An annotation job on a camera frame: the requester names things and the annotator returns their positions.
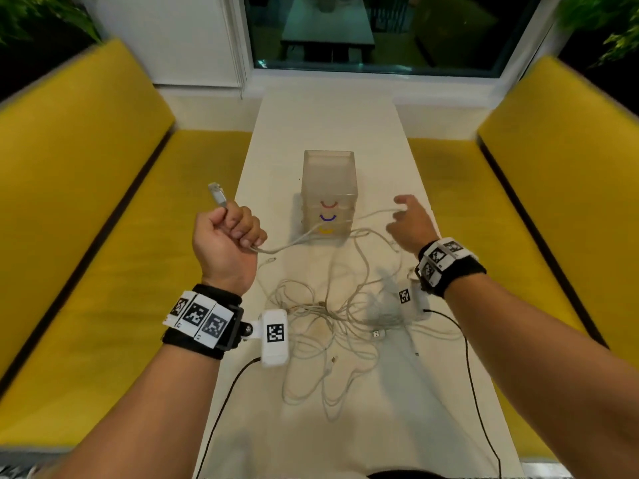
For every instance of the person's right hand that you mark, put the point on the person's right hand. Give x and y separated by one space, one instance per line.
414 229

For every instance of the person's left hand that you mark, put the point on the person's left hand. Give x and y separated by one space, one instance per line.
224 249

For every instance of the clear plastic drawer organizer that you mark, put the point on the clear plastic drawer organizer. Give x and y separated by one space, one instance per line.
329 179

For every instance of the person's right forearm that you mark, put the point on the person's right forearm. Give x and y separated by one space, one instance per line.
539 374

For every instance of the person's left forearm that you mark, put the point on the person's left forearm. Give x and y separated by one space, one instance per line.
150 419

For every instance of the person's black trousers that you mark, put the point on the person's black trousers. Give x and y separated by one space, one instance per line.
404 475

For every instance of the black wristband with marker tags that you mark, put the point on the black wristband with marker tags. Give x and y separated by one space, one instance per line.
449 266
199 319

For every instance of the yellow bench seat cushion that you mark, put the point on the yellow bench seat cushion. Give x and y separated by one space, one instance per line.
135 304
479 219

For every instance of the right yellow bench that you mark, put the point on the right yellow bench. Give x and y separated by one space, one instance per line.
574 184

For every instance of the yellow bench backrest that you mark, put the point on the yellow bench backrest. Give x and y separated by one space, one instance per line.
70 184

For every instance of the dark glass window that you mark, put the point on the dark glass window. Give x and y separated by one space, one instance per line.
449 34

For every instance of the green leafy plant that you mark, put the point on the green leafy plant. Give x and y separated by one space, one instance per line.
45 14
609 24

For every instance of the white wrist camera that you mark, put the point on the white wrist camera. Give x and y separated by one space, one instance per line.
274 336
412 299

